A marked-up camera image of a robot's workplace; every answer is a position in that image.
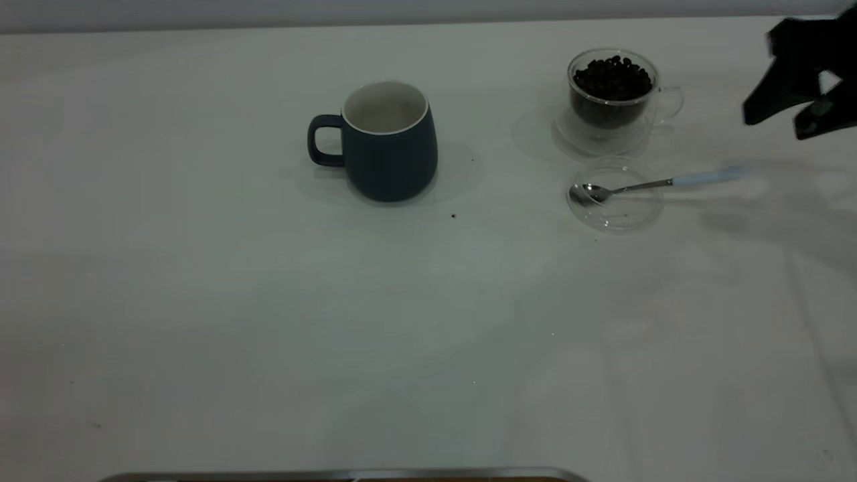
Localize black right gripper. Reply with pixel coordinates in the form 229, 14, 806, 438
743, 5, 857, 141

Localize metal spoon with white handle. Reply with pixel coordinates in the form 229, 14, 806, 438
568, 167, 747, 206

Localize dark grey ceramic mug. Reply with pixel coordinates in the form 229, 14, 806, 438
307, 81, 439, 204

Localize roasted coffee beans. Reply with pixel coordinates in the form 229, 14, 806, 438
570, 56, 653, 129

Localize clear round glass lid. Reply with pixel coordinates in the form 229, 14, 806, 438
566, 157, 665, 234

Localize clear double-wall glass cup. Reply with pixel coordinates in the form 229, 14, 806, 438
553, 48, 684, 158

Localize metal frame bar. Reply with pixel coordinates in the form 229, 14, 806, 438
99, 467, 590, 482

